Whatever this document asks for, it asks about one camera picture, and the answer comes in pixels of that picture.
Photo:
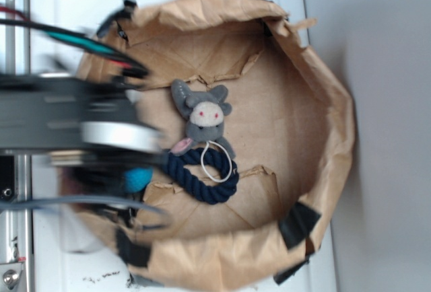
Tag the brown paper bag bin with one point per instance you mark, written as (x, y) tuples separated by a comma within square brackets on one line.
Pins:
[(292, 129)]

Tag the blue dimpled ball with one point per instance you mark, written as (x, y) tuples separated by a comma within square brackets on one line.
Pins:
[(136, 179)]

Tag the black bracket with screws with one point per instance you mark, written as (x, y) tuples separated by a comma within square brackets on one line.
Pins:
[(7, 178)]

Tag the grey plush animal toy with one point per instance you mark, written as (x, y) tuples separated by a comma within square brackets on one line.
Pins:
[(205, 113)]

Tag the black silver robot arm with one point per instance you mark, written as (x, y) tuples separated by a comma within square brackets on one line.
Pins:
[(80, 124)]

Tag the silver metal rail frame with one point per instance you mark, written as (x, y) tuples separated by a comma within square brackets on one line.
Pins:
[(17, 257)]

